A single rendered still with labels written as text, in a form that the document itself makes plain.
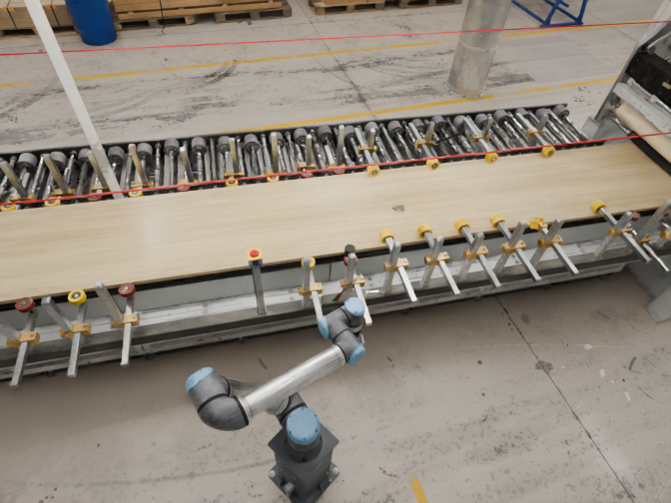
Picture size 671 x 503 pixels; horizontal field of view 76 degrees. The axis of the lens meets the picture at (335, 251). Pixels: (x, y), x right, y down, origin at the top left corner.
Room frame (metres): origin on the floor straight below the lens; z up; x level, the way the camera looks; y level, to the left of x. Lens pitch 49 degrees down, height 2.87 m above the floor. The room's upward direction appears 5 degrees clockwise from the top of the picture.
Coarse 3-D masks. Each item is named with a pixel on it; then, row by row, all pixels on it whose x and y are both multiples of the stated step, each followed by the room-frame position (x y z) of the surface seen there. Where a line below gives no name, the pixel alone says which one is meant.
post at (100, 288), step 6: (96, 282) 1.14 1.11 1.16; (102, 282) 1.16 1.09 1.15; (96, 288) 1.12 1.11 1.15; (102, 288) 1.13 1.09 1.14; (102, 294) 1.12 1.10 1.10; (108, 294) 1.15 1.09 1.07; (102, 300) 1.12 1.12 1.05; (108, 300) 1.13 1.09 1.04; (108, 306) 1.12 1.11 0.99; (114, 306) 1.13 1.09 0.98; (114, 312) 1.12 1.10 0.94; (120, 312) 1.15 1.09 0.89; (114, 318) 1.12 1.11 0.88; (120, 318) 1.13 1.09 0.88
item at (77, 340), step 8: (80, 304) 1.22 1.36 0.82; (80, 312) 1.17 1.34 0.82; (80, 320) 1.13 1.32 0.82; (80, 336) 1.04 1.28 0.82; (72, 344) 0.99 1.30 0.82; (80, 344) 1.00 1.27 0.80; (72, 352) 0.94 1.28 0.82; (72, 360) 0.90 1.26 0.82; (72, 368) 0.86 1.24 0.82; (72, 376) 0.83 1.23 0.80
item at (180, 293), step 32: (576, 224) 2.16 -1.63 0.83; (608, 224) 2.24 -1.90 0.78; (640, 224) 2.33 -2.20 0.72; (384, 256) 1.77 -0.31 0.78; (416, 256) 1.83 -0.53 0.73; (160, 288) 1.39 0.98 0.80; (192, 288) 1.43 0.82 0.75; (224, 288) 1.48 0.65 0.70; (480, 288) 2.02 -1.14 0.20; (512, 288) 2.10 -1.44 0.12; (288, 320) 1.62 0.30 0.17; (160, 352) 1.36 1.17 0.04
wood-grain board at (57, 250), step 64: (192, 192) 2.10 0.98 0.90; (256, 192) 2.15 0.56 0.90; (320, 192) 2.20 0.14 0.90; (384, 192) 2.25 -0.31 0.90; (448, 192) 2.30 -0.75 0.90; (512, 192) 2.36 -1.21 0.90; (576, 192) 2.41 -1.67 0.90; (640, 192) 2.47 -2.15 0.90; (0, 256) 1.45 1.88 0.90; (64, 256) 1.48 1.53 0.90; (128, 256) 1.52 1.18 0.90; (192, 256) 1.55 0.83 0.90; (320, 256) 1.64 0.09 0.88
